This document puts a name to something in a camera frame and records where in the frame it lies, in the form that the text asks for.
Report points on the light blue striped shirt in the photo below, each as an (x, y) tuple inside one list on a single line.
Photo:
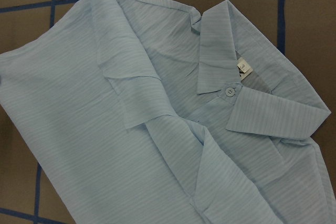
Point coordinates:
[(148, 111)]

